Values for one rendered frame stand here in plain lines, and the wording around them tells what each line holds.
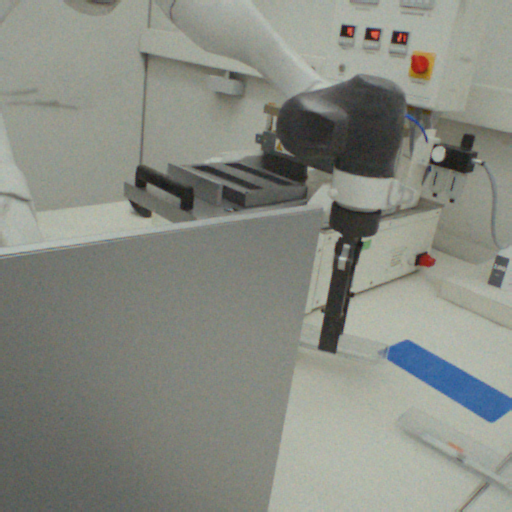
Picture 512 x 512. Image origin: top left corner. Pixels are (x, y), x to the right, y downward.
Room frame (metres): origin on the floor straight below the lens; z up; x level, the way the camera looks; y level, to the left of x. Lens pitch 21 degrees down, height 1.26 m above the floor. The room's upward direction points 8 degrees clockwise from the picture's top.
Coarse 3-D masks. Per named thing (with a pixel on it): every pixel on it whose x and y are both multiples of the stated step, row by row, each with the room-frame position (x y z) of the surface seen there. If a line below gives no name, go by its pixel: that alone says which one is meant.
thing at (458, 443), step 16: (400, 416) 0.67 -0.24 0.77; (416, 416) 0.67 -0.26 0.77; (416, 432) 0.64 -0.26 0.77; (432, 432) 0.64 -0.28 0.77; (448, 432) 0.65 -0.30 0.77; (448, 448) 0.61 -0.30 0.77; (464, 448) 0.62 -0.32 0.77; (480, 448) 0.62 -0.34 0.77; (480, 464) 0.59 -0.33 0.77; (496, 464) 0.59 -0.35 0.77
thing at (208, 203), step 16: (176, 176) 1.00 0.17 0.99; (192, 176) 0.96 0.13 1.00; (128, 192) 0.98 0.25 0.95; (144, 192) 0.94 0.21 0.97; (160, 192) 0.95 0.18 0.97; (208, 192) 0.93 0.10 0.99; (160, 208) 0.91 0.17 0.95; (176, 208) 0.88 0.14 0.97; (208, 208) 0.90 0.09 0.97; (224, 208) 0.91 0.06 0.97; (240, 208) 0.92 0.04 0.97; (256, 208) 0.94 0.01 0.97; (272, 208) 0.97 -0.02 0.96
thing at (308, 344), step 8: (304, 344) 0.79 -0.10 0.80; (312, 344) 0.78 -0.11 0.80; (328, 352) 0.79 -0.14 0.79; (336, 352) 0.77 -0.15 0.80; (344, 352) 0.77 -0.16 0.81; (352, 352) 0.77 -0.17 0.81; (360, 360) 0.77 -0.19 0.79; (368, 360) 0.76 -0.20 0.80; (376, 360) 0.76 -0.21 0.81; (384, 360) 0.75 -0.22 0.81
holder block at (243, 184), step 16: (240, 160) 1.18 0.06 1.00; (208, 176) 1.01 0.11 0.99; (224, 176) 1.06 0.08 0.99; (240, 176) 1.05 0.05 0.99; (256, 176) 1.06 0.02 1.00; (272, 176) 1.09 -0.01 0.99; (224, 192) 0.97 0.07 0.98; (240, 192) 0.94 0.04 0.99; (256, 192) 0.95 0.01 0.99; (272, 192) 0.98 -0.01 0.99; (288, 192) 1.01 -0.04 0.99; (304, 192) 1.04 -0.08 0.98
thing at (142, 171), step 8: (136, 168) 0.96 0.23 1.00; (144, 168) 0.95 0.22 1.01; (152, 168) 0.96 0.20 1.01; (136, 176) 0.96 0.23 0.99; (144, 176) 0.95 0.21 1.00; (152, 176) 0.93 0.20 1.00; (160, 176) 0.92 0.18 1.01; (168, 176) 0.91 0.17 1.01; (136, 184) 0.96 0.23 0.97; (144, 184) 0.97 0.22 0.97; (152, 184) 0.93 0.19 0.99; (160, 184) 0.91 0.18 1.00; (168, 184) 0.90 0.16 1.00; (176, 184) 0.88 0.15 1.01; (184, 184) 0.88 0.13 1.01; (168, 192) 0.90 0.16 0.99; (176, 192) 0.88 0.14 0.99; (184, 192) 0.87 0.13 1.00; (192, 192) 0.87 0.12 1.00; (184, 200) 0.87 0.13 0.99; (192, 200) 0.88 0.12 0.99; (184, 208) 0.87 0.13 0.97; (192, 208) 0.88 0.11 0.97
